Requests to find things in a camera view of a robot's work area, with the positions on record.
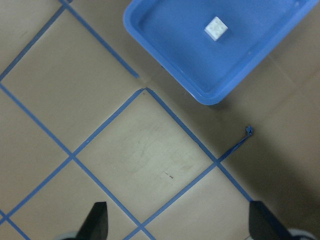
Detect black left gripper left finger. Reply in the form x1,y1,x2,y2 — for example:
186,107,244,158
76,201,108,240

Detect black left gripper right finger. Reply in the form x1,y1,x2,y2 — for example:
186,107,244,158
249,200,293,240

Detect white block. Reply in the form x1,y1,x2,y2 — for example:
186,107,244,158
204,16,228,41

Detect blue plastic tray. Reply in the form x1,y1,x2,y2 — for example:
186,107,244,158
123,0,318,105

